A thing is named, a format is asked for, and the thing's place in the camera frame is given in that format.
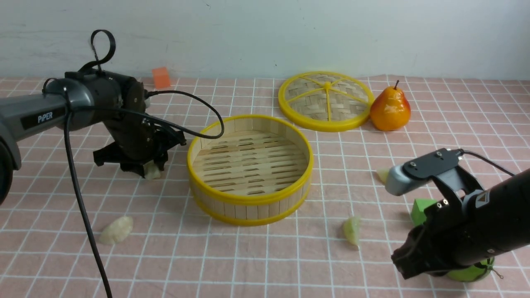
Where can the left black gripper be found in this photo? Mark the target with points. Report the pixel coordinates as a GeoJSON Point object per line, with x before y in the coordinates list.
{"type": "Point", "coordinates": [136, 140]}

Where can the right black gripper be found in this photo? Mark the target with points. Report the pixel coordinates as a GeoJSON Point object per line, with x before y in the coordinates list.
{"type": "Point", "coordinates": [424, 250]}

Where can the white dumpling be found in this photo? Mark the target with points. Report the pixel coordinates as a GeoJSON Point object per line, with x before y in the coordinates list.
{"type": "Point", "coordinates": [117, 231]}
{"type": "Point", "coordinates": [151, 171]}

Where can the green dumpling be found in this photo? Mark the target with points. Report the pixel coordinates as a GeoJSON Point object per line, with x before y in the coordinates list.
{"type": "Point", "coordinates": [350, 228]}
{"type": "Point", "coordinates": [382, 174]}

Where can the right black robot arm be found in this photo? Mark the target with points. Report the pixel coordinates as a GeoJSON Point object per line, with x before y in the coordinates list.
{"type": "Point", "coordinates": [468, 226]}

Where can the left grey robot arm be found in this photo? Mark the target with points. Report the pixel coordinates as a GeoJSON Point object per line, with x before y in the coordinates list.
{"type": "Point", "coordinates": [115, 100]}

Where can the bamboo steamer tray yellow rim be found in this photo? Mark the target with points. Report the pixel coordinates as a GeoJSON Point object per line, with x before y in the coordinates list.
{"type": "Point", "coordinates": [257, 173]}

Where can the woven bamboo steamer lid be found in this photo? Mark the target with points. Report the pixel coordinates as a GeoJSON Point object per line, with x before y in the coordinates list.
{"type": "Point", "coordinates": [325, 101]}

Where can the green foam cube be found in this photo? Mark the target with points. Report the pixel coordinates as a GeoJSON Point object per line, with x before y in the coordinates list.
{"type": "Point", "coordinates": [417, 213]}

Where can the green toy watermelon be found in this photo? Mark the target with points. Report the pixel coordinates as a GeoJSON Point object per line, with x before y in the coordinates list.
{"type": "Point", "coordinates": [475, 273]}

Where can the pink checkered tablecloth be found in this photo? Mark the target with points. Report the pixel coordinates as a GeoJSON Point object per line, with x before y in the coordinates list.
{"type": "Point", "coordinates": [177, 251]}

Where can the orange foam cube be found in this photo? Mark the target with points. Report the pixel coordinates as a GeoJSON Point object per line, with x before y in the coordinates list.
{"type": "Point", "coordinates": [161, 78]}

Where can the orange yellow toy pear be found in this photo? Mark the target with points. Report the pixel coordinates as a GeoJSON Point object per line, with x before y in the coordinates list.
{"type": "Point", "coordinates": [391, 110]}

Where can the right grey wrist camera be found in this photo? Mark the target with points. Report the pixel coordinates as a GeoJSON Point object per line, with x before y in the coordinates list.
{"type": "Point", "coordinates": [440, 167]}

